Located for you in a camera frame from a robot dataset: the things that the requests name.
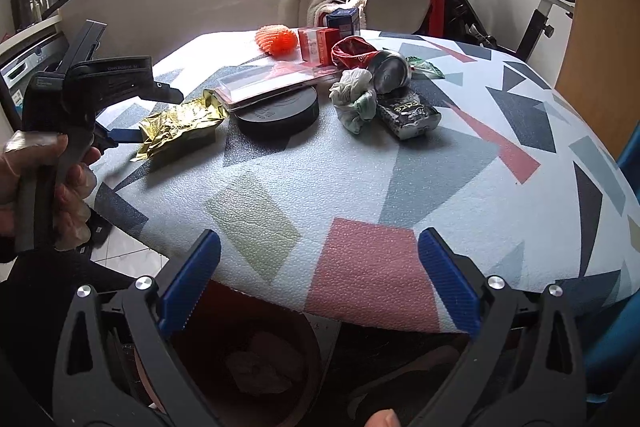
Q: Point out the person's left hand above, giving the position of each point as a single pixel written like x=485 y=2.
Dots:
x=72 y=202

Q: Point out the brown trash bin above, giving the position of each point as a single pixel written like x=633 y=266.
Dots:
x=280 y=322

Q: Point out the gold foil wrapper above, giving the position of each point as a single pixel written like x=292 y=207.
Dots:
x=175 y=127

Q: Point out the red cigarette box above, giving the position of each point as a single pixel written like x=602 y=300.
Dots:
x=320 y=44

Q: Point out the small green wrapper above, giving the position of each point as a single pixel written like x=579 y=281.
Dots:
x=425 y=68

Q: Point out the black round disc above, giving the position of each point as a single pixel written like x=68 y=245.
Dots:
x=280 y=117

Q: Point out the crumpled grey paper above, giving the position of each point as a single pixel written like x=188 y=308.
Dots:
x=265 y=364

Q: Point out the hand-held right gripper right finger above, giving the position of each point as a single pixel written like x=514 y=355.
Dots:
x=447 y=282

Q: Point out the crumpled white tissue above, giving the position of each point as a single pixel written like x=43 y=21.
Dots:
x=352 y=97

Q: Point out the white washing machine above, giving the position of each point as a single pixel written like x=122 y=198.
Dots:
x=20 y=67

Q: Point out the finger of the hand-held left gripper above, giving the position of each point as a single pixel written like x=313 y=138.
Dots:
x=127 y=136
x=165 y=93

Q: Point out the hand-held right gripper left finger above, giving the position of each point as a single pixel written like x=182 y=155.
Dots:
x=192 y=282

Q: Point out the black snack packet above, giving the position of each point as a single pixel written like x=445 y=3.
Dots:
x=407 y=114

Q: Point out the blue milk carton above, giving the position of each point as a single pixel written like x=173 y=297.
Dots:
x=345 y=22

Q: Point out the crushed red drink can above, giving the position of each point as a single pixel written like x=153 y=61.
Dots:
x=390 y=72

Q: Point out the orange foam fruit net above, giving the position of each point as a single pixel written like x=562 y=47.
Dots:
x=275 y=39

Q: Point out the wooden door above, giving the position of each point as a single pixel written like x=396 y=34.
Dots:
x=605 y=32

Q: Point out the clear pink plastic package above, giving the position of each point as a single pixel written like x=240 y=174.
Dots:
x=270 y=84

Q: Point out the red garment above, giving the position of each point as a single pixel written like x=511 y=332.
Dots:
x=437 y=2

